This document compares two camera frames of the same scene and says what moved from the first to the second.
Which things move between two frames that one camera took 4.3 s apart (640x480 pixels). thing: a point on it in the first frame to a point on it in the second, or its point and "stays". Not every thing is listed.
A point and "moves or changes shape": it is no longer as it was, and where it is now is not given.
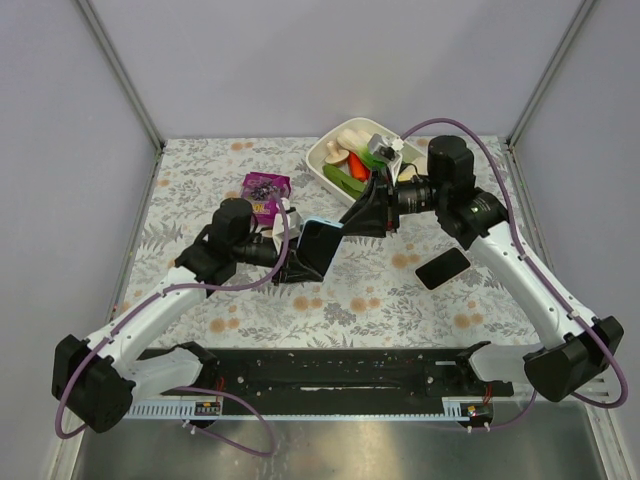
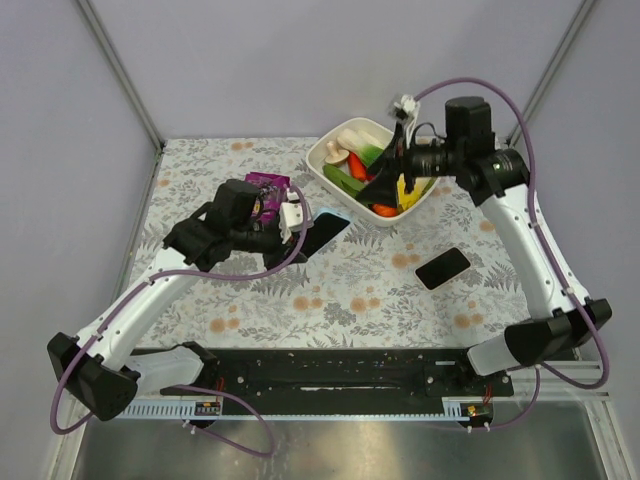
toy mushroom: [336, 156] stays
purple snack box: [264, 191] stays
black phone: [317, 241] moves or changes shape
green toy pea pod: [349, 184] stays
